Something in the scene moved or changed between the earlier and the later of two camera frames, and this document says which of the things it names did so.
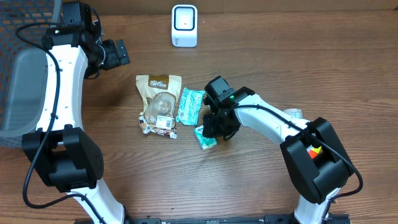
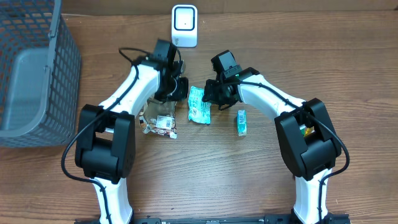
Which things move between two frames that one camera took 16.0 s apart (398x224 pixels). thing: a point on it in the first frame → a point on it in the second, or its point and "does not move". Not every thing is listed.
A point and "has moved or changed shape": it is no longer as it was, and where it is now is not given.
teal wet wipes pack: (189, 104) has moved or changed shape
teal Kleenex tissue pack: (204, 142) has moved or changed shape
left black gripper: (115, 59) → (183, 94)
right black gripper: (212, 126) → (214, 94)
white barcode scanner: (184, 25) does not move
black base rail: (329, 218) does not move
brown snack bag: (160, 95) does not move
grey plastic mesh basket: (22, 66) does not move
